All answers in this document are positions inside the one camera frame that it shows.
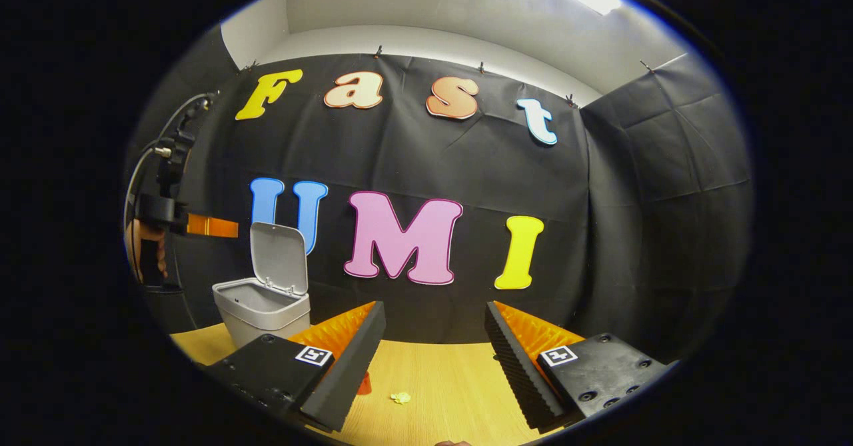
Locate black backdrop cloth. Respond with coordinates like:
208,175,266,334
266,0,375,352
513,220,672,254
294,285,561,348
123,26,754,367

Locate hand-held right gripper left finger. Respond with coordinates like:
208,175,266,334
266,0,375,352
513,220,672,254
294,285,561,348
202,301,387,433

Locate grey cable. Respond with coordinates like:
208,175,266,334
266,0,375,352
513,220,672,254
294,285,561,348
123,94,209,233

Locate white desktop garbage bin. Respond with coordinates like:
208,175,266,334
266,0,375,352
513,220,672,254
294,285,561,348
212,222,312,349

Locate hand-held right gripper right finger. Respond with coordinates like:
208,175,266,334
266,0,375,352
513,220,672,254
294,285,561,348
484,300,672,433

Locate wooden desktop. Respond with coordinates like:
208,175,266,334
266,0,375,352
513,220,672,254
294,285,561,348
170,323,555,446

